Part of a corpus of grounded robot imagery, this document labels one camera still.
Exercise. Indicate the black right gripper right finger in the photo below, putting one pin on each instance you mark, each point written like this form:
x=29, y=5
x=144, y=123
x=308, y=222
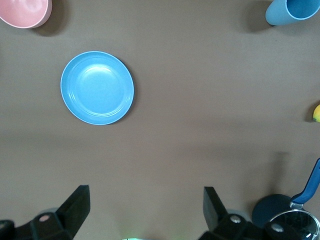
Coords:
x=215, y=212

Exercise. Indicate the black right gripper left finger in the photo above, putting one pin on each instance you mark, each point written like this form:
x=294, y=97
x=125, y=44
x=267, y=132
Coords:
x=75, y=207

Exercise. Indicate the blue plate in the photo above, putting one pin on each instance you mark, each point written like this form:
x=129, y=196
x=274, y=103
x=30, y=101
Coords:
x=97, y=87

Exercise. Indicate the glass pot lid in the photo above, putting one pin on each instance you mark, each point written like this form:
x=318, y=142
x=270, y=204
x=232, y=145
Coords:
x=295, y=222

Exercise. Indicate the brown table cover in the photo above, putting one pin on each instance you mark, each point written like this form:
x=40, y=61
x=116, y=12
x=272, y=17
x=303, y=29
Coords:
x=200, y=100

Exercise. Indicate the yellow lemon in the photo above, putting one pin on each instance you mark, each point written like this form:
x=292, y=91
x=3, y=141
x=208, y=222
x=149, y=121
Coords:
x=317, y=113

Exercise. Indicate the pink bowl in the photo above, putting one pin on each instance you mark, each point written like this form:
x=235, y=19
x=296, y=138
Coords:
x=22, y=12

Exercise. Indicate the blue cup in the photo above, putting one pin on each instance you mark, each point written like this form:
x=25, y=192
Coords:
x=277, y=15

